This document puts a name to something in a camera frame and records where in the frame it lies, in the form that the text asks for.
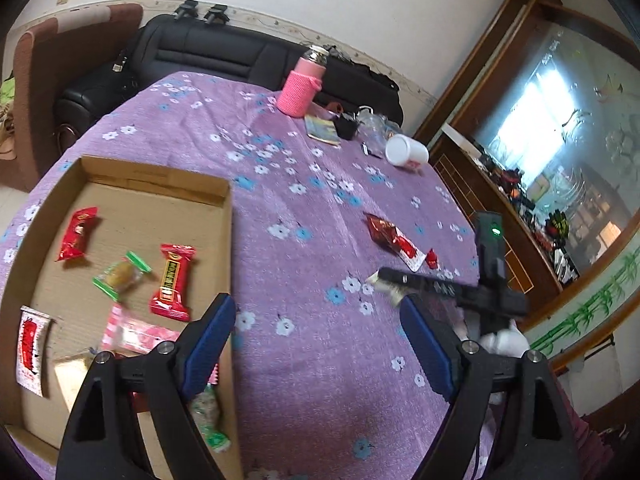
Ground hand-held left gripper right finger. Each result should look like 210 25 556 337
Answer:
399 293 587 480

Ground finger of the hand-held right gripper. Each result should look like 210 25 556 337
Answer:
378 267 482 308

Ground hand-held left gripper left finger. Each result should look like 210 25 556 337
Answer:
55 293 237 480

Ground golden foil snack packet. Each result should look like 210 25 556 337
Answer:
366 269 403 307

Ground green white snack packet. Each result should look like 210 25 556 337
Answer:
189 382 232 455

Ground pink checked snack packet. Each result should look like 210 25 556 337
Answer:
100 302 182 357

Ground cardboard box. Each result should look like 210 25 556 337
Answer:
0 155 246 480

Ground person's right hand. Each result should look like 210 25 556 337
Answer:
450 317 532 406

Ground red white snack packet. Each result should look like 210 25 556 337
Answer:
392 236 427 274

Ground dark red snack packet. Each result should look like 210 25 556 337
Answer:
363 212 402 252

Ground red gold-label snack packet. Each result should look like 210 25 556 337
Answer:
148 243 197 323

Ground green-ended clear snack packet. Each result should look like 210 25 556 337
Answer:
92 251 153 304

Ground purple floral tablecloth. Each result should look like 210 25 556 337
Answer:
0 70 482 480

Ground white cup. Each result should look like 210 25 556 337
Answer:
384 133 430 169

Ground tan snack packet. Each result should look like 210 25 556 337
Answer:
53 350 103 413

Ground wooden cabinet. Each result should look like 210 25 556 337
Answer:
410 0 640 421

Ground large cabinet mirror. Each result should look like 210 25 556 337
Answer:
472 21 640 283

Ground small black pouch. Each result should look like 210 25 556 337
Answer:
333 112 359 140

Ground white red-label snack packet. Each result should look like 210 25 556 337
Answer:
16 305 53 399

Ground colourful booklet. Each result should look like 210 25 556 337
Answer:
303 113 344 147

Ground person's pink clothing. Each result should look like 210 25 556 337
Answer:
552 380 630 480

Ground pink knit-sleeved bottle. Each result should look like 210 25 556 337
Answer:
276 44 329 117

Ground black leather bag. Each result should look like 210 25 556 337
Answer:
59 49 143 128

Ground black leather sofa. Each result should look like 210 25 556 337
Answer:
54 12 404 137

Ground brown armchair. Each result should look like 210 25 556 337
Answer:
9 2 146 194

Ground green cloth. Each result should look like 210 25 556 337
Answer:
0 76 17 113

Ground green bamboo wall decoration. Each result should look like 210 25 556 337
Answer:
529 254 640 357

